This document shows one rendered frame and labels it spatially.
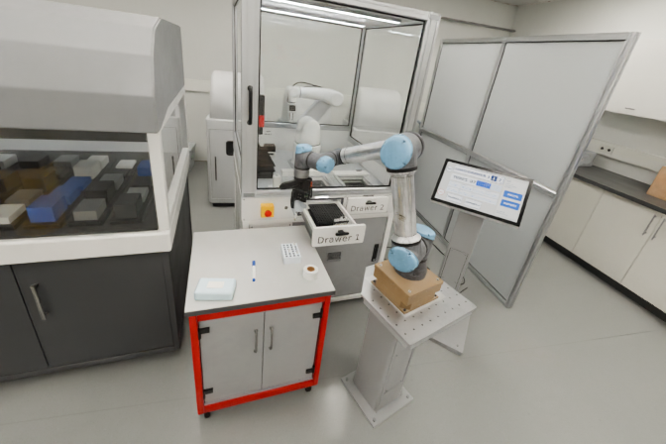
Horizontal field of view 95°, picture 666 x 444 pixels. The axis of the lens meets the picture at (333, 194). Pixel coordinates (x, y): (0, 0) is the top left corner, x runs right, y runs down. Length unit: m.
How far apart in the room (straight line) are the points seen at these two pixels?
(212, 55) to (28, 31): 3.52
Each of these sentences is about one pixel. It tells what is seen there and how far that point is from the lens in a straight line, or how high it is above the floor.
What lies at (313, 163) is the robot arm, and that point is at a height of 1.28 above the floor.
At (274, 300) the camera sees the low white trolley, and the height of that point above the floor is 0.75.
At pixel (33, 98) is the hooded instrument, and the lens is 1.48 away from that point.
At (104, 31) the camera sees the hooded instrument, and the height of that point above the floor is 1.70.
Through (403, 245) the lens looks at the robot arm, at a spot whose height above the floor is 1.09.
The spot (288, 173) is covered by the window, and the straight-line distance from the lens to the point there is 1.76.
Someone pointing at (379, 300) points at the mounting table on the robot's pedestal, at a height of 0.76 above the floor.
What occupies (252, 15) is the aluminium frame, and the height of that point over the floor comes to 1.84.
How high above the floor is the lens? 1.72
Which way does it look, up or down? 24 degrees down
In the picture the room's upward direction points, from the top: 8 degrees clockwise
